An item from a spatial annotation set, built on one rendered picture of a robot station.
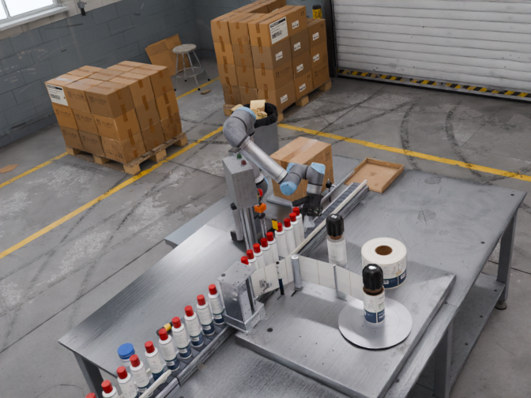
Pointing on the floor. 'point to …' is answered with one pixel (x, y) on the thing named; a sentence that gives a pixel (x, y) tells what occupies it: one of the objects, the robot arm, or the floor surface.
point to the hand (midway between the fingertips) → (303, 229)
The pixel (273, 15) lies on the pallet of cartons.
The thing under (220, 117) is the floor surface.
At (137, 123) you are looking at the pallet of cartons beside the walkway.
